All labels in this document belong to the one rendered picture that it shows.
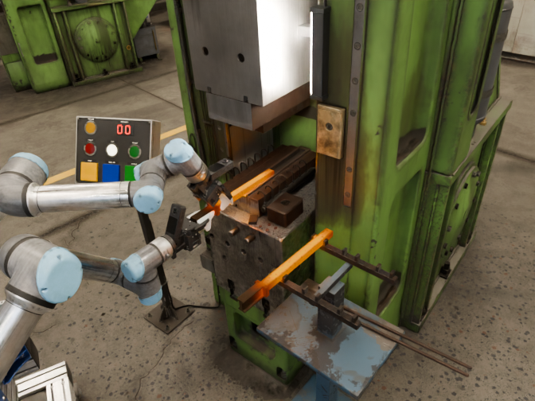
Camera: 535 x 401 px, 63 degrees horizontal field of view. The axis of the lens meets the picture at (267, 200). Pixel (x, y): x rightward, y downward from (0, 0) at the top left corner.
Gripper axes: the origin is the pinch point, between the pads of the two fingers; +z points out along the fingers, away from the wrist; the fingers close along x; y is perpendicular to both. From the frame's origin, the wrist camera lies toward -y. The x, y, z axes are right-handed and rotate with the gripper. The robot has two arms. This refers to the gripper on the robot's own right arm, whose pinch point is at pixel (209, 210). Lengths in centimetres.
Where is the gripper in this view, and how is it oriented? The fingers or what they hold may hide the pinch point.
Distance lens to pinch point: 152.1
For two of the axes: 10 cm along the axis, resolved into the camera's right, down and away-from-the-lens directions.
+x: 7.9, 3.1, -5.3
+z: 6.1, -4.6, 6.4
